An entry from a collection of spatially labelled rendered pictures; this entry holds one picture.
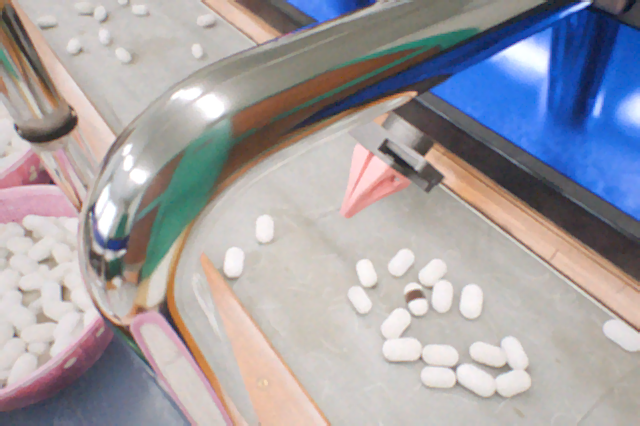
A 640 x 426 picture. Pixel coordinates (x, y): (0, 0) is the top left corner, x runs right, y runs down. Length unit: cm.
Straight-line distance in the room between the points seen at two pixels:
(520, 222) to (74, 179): 47
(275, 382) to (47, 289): 27
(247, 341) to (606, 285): 38
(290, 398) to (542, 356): 25
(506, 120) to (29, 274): 52
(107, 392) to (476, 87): 49
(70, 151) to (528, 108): 20
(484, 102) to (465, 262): 37
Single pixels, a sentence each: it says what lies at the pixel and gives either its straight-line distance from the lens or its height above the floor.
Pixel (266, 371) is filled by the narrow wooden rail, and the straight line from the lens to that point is 43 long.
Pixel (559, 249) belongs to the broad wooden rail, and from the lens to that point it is 57.
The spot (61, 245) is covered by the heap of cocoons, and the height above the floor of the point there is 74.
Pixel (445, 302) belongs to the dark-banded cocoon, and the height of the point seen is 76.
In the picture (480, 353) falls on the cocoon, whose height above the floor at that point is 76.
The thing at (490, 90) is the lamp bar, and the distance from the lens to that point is 18.
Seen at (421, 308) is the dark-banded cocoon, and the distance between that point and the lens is 47.
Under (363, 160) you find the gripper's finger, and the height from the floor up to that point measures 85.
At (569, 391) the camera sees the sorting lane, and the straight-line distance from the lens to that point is 50.
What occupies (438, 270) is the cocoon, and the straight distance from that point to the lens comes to 50.
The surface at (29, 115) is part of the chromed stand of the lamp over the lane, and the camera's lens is 24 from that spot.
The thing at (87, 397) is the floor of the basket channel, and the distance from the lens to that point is 57.
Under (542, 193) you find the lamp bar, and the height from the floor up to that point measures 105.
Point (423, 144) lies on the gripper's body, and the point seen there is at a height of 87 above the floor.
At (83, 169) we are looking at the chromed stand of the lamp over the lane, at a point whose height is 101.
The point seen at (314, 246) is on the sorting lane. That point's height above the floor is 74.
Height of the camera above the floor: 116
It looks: 50 degrees down
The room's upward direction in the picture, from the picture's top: straight up
